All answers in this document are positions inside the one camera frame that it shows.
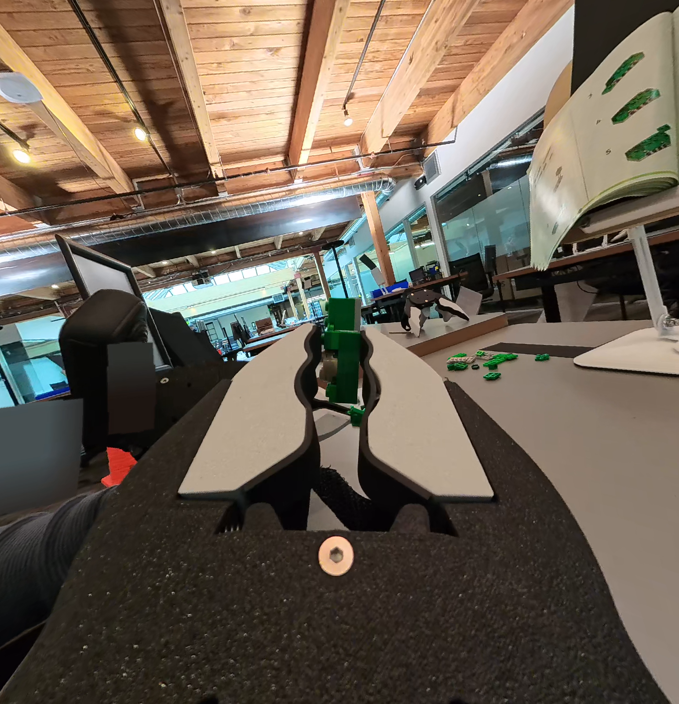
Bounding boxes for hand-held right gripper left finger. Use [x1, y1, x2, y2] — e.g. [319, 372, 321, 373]
[178, 323, 322, 533]

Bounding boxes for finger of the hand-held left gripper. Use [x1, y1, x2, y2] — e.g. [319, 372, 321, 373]
[312, 400, 355, 442]

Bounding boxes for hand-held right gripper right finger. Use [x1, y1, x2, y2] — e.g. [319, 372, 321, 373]
[357, 327, 494, 533]

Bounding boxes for green brick model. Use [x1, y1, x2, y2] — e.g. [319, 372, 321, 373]
[316, 297, 369, 406]

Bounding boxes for black strip on desk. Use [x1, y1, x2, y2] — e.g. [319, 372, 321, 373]
[478, 341, 594, 359]

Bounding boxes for long wooden desk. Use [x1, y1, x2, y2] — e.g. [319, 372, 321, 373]
[492, 224, 679, 325]

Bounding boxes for scattered small green bricks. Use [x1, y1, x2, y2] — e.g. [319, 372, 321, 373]
[446, 351, 551, 382]

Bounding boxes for flat wooden board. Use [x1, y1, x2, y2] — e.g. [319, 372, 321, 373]
[388, 312, 510, 358]

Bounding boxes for black and white device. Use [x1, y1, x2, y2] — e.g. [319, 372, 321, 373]
[400, 289, 470, 336]

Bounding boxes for orange knitted thing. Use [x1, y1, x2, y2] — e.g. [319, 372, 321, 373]
[101, 446, 138, 488]

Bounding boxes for black padded chair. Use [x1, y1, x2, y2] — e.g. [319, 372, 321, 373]
[58, 289, 224, 469]

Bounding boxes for white book stand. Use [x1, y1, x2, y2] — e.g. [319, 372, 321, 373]
[544, 59, 679, 378]

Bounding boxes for brick instruction booklet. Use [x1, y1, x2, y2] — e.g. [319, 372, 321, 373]
[528, 10, 679, 271]

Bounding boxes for round white ceiling fixture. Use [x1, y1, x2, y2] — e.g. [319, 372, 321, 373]
[0, 70, 44, 105]

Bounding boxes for black flat panel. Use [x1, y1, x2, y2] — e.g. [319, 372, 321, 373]
[570, 0, 679, 95]

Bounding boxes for grey screen with black frame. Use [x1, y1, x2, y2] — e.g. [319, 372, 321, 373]
[55, 233, 175, 370]

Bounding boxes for silver air duct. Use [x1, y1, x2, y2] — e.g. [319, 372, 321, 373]
[0, 175, 398, 259]

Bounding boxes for grey wall vent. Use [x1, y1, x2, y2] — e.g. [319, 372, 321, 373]
[414, 150, 442, 190]

